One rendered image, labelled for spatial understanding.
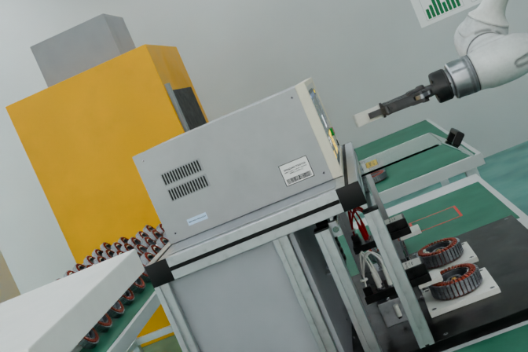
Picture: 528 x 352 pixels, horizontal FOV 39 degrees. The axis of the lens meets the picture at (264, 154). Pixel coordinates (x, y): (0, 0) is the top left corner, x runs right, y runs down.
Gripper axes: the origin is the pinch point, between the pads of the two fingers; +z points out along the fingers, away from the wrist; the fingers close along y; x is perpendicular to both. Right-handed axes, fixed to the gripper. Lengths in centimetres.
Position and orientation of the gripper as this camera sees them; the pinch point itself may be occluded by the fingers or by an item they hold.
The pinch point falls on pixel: (368, 115)
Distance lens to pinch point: 181.1
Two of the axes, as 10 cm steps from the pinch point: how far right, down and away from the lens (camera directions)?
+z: -9.1, 3.8, 1.4
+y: 1.0, -1.2, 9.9
